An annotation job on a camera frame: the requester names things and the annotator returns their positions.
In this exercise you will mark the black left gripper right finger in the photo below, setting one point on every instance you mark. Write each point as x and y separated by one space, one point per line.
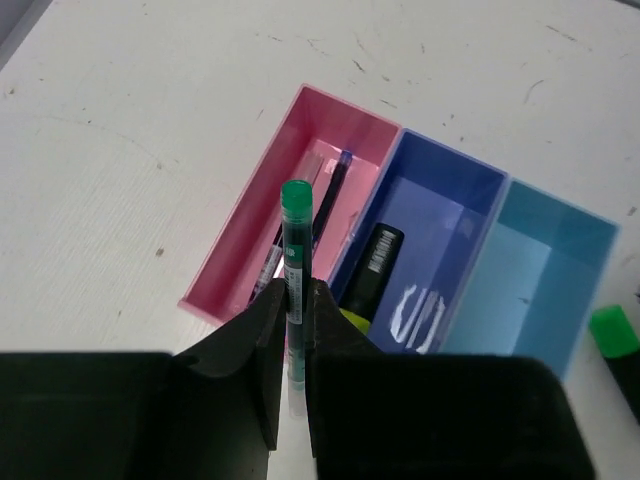
396 416

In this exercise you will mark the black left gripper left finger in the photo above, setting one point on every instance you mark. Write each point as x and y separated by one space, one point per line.
210 412

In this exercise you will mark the yellow cap black highlighter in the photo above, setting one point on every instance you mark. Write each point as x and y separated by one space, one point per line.
366 286

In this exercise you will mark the green ink refill pen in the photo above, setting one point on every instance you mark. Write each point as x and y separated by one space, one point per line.
296 270

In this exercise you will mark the green cap black highlighter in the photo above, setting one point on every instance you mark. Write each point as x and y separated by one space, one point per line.
619 346

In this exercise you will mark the blue ink refill pen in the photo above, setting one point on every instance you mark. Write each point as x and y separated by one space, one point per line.
338 169

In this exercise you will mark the purple ink refill pen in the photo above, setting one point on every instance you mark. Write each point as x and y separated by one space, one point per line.
269 266

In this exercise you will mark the pink plastic bin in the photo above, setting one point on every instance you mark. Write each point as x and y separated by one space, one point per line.
317 172

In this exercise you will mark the light blue plastic bin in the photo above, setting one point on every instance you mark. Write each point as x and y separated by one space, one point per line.
535 280

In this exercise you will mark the purple-blue plastic bin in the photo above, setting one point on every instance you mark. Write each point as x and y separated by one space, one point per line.
431 209

